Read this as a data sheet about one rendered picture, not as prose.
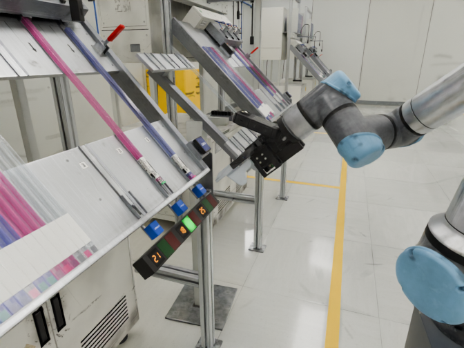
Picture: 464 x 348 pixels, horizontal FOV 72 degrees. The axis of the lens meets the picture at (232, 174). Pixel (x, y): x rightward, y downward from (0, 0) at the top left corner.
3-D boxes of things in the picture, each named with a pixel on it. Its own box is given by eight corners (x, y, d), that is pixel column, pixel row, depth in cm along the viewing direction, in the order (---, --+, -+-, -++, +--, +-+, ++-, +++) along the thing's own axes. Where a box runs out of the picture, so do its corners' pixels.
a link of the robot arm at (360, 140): (408, 142, 61) (375, 100, 66) (366, 149, 56) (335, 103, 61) (380, 165, 67) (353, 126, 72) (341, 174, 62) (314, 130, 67)
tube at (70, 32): (192, 179, 86) (195, 176, 85) (190, 180, 85) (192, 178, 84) (68, 30, 84) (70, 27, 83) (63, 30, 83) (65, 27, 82)
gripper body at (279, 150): (261, 180, 74) (303, 150, 69) (237, 151, 74) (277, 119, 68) (268, 170, 81) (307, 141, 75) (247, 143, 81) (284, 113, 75)
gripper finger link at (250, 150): (233, 169, 71) (264, 144, 72) (229, 163, 71) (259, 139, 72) (232, 169, 76) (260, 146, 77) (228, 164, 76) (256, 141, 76)
